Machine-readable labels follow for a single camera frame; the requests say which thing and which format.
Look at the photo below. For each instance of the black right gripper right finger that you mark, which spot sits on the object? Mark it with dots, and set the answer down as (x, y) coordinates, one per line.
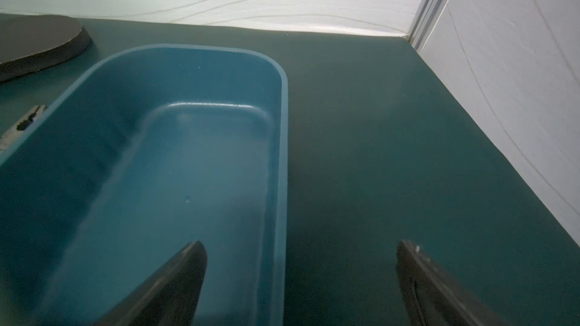
(433, 297)

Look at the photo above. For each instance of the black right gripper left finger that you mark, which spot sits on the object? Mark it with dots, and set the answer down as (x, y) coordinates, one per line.
(169, 296)

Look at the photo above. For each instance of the large yellow black pliers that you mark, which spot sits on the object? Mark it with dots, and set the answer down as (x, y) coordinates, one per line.
(17, 129)

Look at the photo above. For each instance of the teal plastic storage box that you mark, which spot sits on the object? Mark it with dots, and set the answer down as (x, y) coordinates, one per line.
(149, 150)

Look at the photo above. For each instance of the dark oval stand base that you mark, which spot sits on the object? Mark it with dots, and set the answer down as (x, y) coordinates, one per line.
(33, 43)

